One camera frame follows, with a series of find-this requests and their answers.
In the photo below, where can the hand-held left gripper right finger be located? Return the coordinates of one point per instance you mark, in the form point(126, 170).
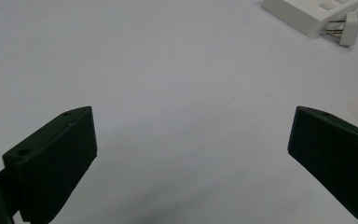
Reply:
point(335, 155)

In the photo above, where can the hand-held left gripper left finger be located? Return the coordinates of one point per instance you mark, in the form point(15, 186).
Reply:
point(54, 161)

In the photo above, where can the white plug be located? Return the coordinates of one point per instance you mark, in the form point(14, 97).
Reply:
point(351, 28)

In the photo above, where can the white power strip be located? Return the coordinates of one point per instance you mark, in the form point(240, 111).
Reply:
point(307, 11)

